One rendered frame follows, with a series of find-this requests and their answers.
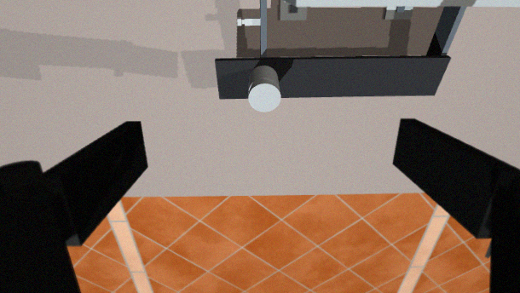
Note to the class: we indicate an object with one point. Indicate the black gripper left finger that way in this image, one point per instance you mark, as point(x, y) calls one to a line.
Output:
point(41, 213)

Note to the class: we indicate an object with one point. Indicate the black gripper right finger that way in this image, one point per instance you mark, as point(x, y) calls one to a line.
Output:
point(481, 192)

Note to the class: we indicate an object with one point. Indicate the grey metal cylinder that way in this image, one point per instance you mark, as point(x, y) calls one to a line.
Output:
point(264, 89)

